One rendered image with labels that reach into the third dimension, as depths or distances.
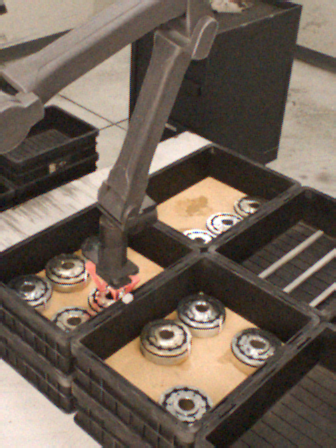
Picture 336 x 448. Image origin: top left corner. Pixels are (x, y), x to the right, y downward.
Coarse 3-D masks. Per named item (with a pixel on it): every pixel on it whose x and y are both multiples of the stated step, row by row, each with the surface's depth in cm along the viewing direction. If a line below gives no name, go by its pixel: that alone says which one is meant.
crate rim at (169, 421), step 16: (208, 256) 153; (176, 272) 149; (240, 272) 149; (128, 304) 140; (288, 304) 141; (80, 336) 132; (304, 336) 134; (80, 352) 129; (96, 368) 127; (112, 368) 126; (112, 384) 125; (128, 384) 123; (240, 384) 123; (144, 400) 120; (224, 400) 121; (160, 416) 118; (208, 416) 117; (176, 432) 116; (192, 432) 115
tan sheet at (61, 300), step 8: (128, 248) 171; (128, 256) 169; (136, 256) 169; (136, 264) 166; (144, 264) 166; (152, 264) 167; (40, 272) 163; (144, 272) 164; (152, 272) 164; (144, 280) 162; (88, 288) 159; (56, 296) 156; (64, 296) 156; (72, 296) 156; (80, 296) 157; (56, 304) 154; (64, 304) 154; (72, 304) 154; (80, 304) 154; (48, 312) 152
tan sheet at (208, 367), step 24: (192, 336) 147; (216, 336) 147; (120, 360) 141; (144, 360) 141; (192, 360) 141; (216, 360) 142; (144, 384) 136; (168, 384) 136; (192, 384) 136; (216, 384) 136
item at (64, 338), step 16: (64, 224) 163; (32, 240) 157; (176, 240) 158; (0, 256) 152; (192, 256) 153; (160, 272) 148; (0, 288) 143; (144, 288) 144; (16, 304) 140; (112, 304) 140; (32, 320) 138; (48, 320) 136; (96, 320) 136; (64, 336) 132
